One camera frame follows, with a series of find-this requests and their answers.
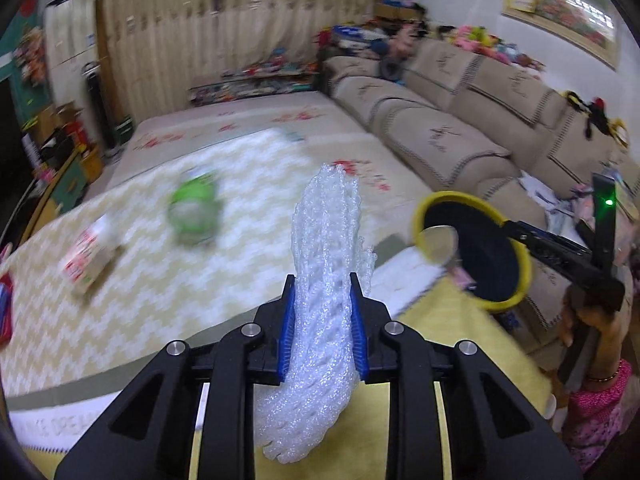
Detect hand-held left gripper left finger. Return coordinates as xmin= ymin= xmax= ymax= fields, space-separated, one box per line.
xmin=54 ymin=274 xmax=297 ymax=480

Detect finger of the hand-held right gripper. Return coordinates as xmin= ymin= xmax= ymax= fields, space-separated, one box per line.
xmin=500 ymin=219 xmax=596 ymax=283

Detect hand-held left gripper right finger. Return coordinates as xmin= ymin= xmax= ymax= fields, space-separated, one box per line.
xmin=349 ymin=271 xmax=583 ymax=480

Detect yellow rimmed black bin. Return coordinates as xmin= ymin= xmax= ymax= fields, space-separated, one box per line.
xmin=411 ymin=191 xmax=532 ymax=316

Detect white foam net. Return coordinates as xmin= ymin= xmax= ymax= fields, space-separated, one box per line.
xmin=255 ymin=160 xmax=378 ymax=463

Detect person's right hand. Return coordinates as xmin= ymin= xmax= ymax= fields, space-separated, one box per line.
xmin=557 ymin=290 xmax=625 ymax=386

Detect loose white papers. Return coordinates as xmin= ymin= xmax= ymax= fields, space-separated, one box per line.
xmin=520 ymin=172 xmax=596 ymax=231

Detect yellow table mat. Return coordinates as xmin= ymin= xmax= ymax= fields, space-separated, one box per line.
xmin=190 ymin=275 xmax=556 ymax=480

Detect cream zigzag blanket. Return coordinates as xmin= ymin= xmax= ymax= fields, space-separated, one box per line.
xmin=0 ymin=127 xmax=448 ymax=456

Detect black yellow plush toy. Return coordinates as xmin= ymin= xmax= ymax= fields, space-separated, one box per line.
xmin=562 ymin=89 xmax=631 ymax=148

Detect beige sofa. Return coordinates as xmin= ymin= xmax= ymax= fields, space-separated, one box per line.
xmin=322 ymin=37 xmax=636 ymax=346

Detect green label plastic bottle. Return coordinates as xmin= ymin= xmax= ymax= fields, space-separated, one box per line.
xmin=165 ymin=170 xmax=223 ymax=246

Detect pink floral clothing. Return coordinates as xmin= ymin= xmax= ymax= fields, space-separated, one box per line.
xmin=562 ymin=360 xmax=637 ymax=476

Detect white red drink carton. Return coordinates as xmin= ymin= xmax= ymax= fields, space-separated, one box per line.
xmin=59 ymin=214 xmax=123 ymax=295

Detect pile of plush toys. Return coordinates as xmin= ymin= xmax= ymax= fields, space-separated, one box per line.
xmin=425 ymin=22 xmax=546 ymax=71

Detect floral print bed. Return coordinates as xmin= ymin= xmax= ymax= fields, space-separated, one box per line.
xmin=102 ymin=91 xmax=436 ymax=241

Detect dark neck pillow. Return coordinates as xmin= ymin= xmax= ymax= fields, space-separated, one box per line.
xmin=377 ymin=55 xmax=407 ymax=84

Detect row of colourful toys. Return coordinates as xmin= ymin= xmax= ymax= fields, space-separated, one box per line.
xmin=187 ymin=50 xmax=326 ymax=106

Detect green storage box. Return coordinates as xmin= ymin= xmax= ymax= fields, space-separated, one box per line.
xmin=50 ymin=155 xmax=89 ymax=216

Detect red snack packet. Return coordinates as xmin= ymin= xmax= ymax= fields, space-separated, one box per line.
xmin=0 ymin=274 xmax=15 ymax=346

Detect black tower fan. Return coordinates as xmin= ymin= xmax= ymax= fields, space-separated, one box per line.
xmin=82 ymin=61 xmax=113 ymax=153

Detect open cardboard box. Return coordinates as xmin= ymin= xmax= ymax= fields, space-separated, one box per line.
xmin=37 ymin=102 xmax=81 ymax=151

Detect beige curtain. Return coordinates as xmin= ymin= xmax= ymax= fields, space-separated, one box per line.
xmin=95 ymin=0 xmax=223 ymax=121
xmin=215 ymin=0 xmax=381 ymax=92

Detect white wardrobe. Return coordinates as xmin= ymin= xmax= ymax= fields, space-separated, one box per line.
xmin=42 ymin=0 xmax=101 ymax=106

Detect hanging plush decoration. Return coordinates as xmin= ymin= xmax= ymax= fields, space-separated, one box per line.
xmin=15 ymin=27 xmax=53 ymax=86

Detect framed wall picture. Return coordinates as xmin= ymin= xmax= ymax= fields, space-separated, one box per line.
xmin=501 ymin=0 xmax=621 ymax=70

